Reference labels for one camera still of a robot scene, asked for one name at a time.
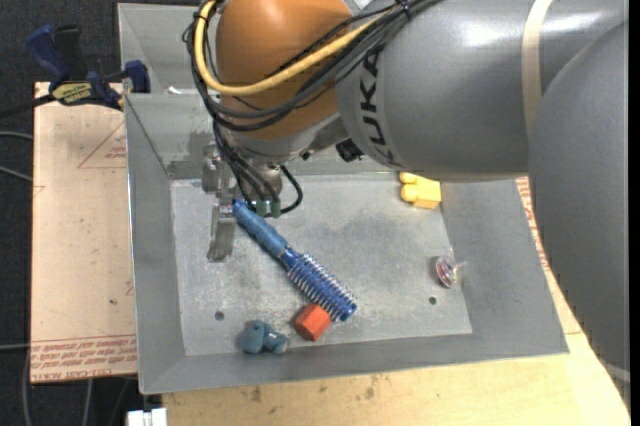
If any grey metal bin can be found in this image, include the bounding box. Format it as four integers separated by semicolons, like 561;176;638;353
117;2;570;396

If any yellow toy brick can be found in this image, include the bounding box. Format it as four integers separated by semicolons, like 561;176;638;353
398;171;444;210

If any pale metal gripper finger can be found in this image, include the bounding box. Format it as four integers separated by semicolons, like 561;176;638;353
219;154;238;261
201;143;225;264

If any blue round hair brush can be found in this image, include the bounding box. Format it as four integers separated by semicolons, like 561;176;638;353
231;198;359;323

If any orange-red block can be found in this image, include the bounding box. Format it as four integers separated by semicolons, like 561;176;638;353
292;303;334;343

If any clear red spinning top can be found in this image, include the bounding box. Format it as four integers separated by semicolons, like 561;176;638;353
433;255;469;290

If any brown cardboard board, red print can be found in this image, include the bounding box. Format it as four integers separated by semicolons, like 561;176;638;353
29;81;584;385

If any teal blue soft toy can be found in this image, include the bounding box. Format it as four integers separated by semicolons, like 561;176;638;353
239;319;292;357

